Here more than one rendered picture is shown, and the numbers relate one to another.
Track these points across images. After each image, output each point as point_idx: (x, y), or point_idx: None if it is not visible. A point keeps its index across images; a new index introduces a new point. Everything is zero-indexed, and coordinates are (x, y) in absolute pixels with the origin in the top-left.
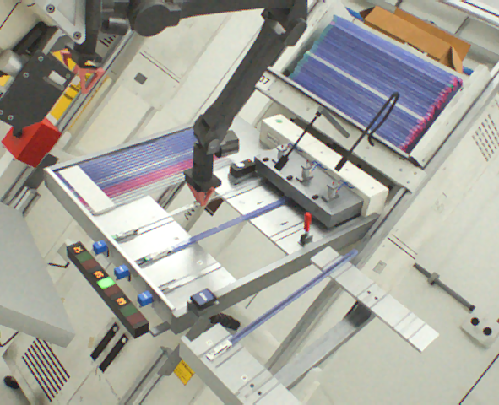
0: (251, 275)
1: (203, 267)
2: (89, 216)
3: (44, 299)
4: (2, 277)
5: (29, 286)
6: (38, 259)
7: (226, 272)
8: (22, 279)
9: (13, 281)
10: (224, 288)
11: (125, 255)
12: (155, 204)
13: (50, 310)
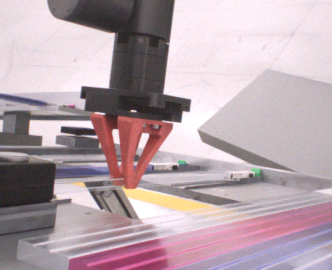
0: (3, 146)
1: (87, 161)
2: (325, 176)
3: (247, 127)
4: (287, 102)
5: (269, 122)
6: (321, 172)
7: (45, 158)
8: (281, 121)
9: (279, 109)
10: (49, 147)
11: (211, 158)
12: (235, 198)
13: (231, 122)
